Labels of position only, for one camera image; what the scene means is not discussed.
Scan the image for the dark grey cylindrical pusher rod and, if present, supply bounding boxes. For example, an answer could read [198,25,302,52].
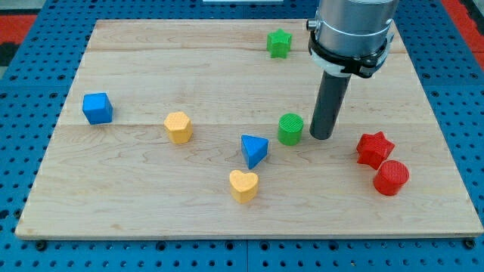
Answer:
[309,72,350,140]

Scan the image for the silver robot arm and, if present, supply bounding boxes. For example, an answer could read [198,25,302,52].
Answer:
[306,0,399,140]

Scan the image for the blue triangle block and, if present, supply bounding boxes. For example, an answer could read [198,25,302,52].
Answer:
[241,134,269,169]

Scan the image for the light wooden board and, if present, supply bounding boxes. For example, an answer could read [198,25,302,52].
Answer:
[15,20,483,240]

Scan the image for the green cylinder block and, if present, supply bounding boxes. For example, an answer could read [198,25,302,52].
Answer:
[278,113,304,146]

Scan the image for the green star block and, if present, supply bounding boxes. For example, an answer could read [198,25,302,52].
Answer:
[266,29,293,59]

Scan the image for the red star block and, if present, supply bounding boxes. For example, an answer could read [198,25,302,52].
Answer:
[356,131,395,170]

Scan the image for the red cylinder block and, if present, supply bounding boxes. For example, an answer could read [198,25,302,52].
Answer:
[373,160,410,196]

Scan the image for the yellow heart block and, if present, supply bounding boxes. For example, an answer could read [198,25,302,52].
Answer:
[229,170,259,204]

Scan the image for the yellow hexagon block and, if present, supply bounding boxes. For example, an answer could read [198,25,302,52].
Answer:
[163,111,193,144]

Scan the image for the blue cube block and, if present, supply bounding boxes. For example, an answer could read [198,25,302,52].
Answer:
[82,92,113,125]

